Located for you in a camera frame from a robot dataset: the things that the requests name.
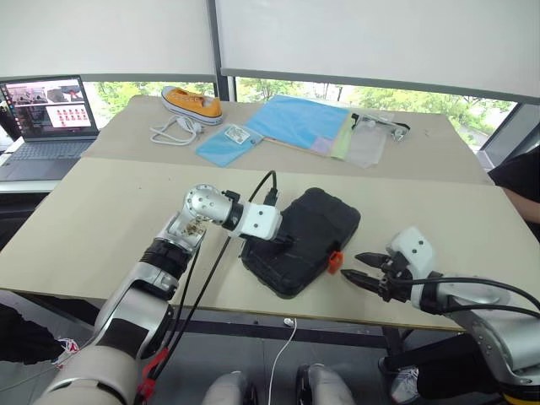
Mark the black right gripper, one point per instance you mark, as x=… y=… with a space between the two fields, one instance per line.
x=396 y=276

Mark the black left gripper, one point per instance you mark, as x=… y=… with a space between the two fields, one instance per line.
x=283 y=241

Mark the black plastic tool case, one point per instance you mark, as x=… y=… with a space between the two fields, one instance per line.
x=312 y=236

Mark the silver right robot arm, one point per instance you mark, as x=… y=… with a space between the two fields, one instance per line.
x=485 y=325

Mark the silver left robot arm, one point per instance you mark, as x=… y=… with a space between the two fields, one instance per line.
x=139 y=304

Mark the seated person in black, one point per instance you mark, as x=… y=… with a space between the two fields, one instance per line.
x=519 y=177

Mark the purple translucent pouch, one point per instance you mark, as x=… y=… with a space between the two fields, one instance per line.
x=321 y=144

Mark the small blue labelled pouch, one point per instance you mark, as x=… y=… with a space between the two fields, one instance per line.
x=225 y=145

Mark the green translucent pouch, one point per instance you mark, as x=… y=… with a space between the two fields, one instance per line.
x=342 y=141

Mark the large blue zip pouch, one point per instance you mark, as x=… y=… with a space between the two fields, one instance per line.
x=299 y=122

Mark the white grey bystander sneaker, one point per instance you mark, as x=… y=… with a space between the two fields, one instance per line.
x=404 y=384

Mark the clear plastic bag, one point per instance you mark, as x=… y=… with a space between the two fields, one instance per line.
x=367 y=145

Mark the grey rounded robot foot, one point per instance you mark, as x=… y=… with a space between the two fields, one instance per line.
x=325 y=386
x=230 y=388

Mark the clear packet with metal clip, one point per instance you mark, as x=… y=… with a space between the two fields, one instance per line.
x=392 y=128

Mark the yellow canvas sneaker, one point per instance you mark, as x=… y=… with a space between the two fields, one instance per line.
x=192 y=104

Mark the yellow tape strip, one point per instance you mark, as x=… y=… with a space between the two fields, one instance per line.
x=521 y=400

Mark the white roller blind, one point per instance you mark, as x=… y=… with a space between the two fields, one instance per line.
x=379 y=38
x=105 y=34

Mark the grey open laptop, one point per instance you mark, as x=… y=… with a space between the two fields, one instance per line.
x=46 y=126

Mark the bystander in black clothing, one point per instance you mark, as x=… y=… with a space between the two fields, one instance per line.
x=25 y=337

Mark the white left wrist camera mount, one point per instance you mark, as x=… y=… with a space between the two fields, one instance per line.
x=259 y=219

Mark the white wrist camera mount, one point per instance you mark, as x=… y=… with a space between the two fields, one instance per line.
x=415 y=249
x=259 y=219

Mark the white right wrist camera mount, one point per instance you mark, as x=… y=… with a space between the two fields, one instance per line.
x=415 y=249

